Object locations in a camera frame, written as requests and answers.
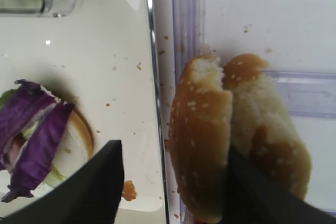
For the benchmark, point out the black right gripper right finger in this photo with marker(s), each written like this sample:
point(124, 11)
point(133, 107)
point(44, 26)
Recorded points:
point(250, 197)

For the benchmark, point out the orange food scrap on tray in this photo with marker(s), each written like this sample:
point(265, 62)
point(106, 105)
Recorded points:
point(129, 192)

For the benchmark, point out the cream rectangular serving tray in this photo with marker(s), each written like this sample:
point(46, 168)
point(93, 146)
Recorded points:
point(101, 58)

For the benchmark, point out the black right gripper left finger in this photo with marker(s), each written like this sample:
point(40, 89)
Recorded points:
point(91, 195)

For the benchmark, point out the right upper clear cross bar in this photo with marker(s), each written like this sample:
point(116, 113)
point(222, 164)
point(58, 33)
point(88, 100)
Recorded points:
point(306, 94)

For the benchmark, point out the bottom bun on tray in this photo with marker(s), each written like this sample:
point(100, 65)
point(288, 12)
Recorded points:
point(74, 150)

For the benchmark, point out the sesame bun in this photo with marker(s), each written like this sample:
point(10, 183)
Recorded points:
point(199, 137)
point(262, 128)

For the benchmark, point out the purple cabbage on burger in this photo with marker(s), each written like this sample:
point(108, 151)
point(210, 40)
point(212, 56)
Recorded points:
point(35, 159)

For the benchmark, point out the green lettuce on burger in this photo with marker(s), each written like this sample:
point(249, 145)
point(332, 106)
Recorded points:
point(22, 111)

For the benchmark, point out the meat slice on burger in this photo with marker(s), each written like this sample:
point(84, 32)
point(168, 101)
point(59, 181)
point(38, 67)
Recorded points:
point(11, 152)

